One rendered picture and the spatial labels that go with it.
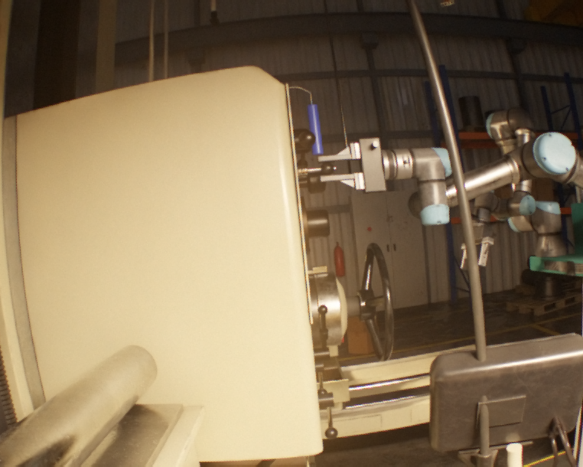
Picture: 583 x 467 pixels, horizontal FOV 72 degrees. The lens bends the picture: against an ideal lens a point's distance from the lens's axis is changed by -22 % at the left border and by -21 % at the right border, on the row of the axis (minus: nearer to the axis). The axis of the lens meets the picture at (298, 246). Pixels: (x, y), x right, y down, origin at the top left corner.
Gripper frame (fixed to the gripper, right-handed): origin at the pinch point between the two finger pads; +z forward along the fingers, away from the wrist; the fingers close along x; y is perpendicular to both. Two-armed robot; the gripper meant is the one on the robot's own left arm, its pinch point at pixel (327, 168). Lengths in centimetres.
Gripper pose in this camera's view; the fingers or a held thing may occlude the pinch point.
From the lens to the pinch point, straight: 118.1
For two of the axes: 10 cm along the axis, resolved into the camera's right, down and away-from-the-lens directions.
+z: -9.9, 1.0, -0.2
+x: 1.0, 9.9, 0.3
